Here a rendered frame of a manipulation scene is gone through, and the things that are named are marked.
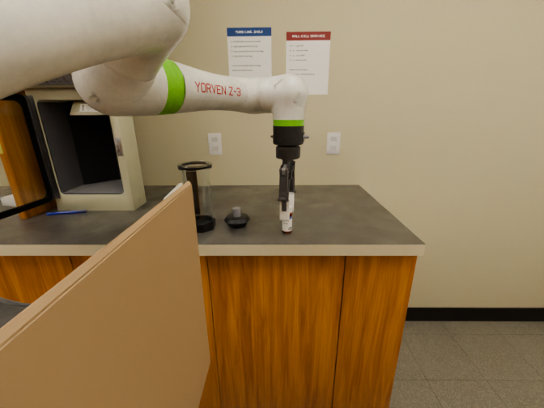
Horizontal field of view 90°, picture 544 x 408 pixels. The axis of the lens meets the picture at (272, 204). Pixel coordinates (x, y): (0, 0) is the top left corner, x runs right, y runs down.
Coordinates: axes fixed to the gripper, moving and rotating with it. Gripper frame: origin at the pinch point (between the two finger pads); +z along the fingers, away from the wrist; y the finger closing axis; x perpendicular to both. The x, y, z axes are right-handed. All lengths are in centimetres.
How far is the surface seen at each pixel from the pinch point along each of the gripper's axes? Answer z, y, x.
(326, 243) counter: 8.4, -5.4, -13.6
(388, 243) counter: 8.3, -1.0, -31.9
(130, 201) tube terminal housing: 4, 6, 66
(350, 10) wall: -74, 69, -15
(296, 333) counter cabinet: 45.7, -5.0, -5.2
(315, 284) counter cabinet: 25.0, -3.7, -10.7
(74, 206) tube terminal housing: 7, 0, 89
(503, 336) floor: 102, 80, -122
